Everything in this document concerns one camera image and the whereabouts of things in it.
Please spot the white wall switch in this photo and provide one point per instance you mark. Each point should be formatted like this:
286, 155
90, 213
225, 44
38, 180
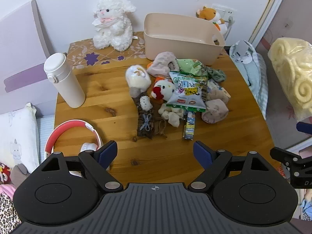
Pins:
217, 6

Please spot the cream rolled blanket in plastic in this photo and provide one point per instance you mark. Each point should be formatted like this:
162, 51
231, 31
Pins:
292, 78

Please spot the brown mat with purple flowers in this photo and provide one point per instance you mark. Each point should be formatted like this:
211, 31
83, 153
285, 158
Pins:
82, 51

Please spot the light blue clothes pile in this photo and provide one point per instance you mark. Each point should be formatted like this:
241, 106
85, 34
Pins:
256, 82

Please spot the red and white headphones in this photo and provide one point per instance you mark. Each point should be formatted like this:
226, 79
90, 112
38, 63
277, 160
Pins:
63, 126

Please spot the leopard print cloth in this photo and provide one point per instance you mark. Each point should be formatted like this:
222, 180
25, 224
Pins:
7, 214

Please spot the blue and yellow stick packet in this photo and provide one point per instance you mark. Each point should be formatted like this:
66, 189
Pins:
189, 126

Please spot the grey plush toy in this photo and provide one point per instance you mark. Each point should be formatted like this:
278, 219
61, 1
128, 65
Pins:
19, 174

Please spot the orange cloth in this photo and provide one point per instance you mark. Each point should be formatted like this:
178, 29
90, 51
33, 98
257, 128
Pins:
150, 65

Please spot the patterned small packet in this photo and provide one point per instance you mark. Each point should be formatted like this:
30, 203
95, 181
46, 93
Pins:
213, 85

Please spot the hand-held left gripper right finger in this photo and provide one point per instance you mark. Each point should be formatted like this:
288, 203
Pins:
203, 154

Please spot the wooden desk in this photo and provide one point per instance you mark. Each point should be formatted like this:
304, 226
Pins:
102, 95

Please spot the grey-green plush toy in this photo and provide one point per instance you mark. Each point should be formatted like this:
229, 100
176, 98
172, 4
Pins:
217, 74

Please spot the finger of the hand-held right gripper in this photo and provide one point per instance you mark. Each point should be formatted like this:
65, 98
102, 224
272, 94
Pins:
304, 127
285, 156

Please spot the beige plastic storage bin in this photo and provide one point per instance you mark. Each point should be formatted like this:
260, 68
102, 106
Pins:
170, 48

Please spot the white door frame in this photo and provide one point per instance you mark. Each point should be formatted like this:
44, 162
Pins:
270, 9

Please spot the round white plush toy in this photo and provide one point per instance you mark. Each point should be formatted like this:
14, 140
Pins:
136, 80

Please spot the white lamb plush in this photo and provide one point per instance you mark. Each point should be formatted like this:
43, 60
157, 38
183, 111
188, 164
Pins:
112, 29

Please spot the white fuzzy ball toy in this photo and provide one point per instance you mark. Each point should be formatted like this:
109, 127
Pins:
145, 103

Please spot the white printed pillow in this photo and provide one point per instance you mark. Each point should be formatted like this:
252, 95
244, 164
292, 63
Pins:
17, 131

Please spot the pale pink fuzzy sock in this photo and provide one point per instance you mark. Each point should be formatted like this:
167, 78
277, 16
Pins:
218, 93
214, 111

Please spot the light blue striped bedsheet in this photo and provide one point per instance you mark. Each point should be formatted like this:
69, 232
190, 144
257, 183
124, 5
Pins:
45, 126

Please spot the brown pouch with blue bow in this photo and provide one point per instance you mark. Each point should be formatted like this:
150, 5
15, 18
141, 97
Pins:
145, 124

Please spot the beige fuzzy slipper sock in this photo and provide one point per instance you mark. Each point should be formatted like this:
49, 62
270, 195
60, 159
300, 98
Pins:
160, 61

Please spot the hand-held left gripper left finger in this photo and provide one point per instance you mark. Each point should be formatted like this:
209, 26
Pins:
107, 154

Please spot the pink cloth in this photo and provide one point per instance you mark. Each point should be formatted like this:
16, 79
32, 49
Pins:
6, 190

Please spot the white wall socket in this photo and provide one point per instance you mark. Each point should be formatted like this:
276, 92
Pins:
229, 12

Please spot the white snack packet green trim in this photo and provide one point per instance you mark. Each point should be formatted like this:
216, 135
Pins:
186, 92

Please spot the white thermos bottle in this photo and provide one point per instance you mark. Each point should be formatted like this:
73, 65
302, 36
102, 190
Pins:
65, 82

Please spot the orange hamster plush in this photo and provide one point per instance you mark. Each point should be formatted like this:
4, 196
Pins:
209, 14

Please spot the red plush toy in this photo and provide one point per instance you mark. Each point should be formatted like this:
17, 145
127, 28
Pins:
3, 171

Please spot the white cat plush red bow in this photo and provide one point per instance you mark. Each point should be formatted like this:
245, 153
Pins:
162, 89

